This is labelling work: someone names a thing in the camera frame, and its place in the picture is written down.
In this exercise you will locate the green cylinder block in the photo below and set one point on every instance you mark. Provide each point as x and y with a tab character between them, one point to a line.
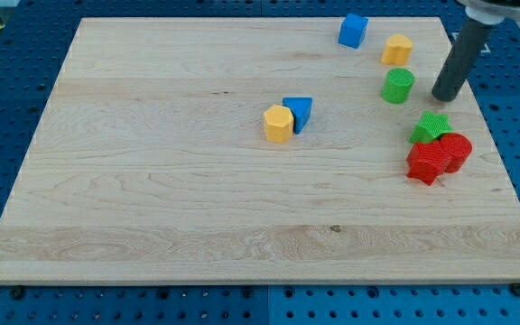
397	85

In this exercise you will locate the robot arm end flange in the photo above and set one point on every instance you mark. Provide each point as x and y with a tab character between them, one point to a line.
491	12

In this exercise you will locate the wooden board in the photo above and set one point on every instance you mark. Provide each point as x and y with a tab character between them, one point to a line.
150	166

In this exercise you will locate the yellow hexagon block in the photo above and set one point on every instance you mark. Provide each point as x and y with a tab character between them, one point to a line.
278	124

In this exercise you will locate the blue triangle block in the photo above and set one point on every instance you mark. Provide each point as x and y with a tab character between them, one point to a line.
301	111

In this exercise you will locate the blue cube block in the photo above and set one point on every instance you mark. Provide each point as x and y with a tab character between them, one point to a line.
353	30

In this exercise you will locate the red star block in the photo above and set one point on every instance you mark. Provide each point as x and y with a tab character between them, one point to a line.
427	161

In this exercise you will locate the green star block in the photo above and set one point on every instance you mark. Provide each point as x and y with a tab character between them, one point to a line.
430	127

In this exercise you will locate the yellow heart block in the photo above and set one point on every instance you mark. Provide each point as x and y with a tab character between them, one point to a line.
397	50

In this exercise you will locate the red cylinder block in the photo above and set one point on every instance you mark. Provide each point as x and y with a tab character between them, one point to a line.
458	147

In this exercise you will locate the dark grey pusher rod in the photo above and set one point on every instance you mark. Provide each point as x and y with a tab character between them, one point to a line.
465	50

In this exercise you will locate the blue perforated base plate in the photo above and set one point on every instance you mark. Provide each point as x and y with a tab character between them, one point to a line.
33	45

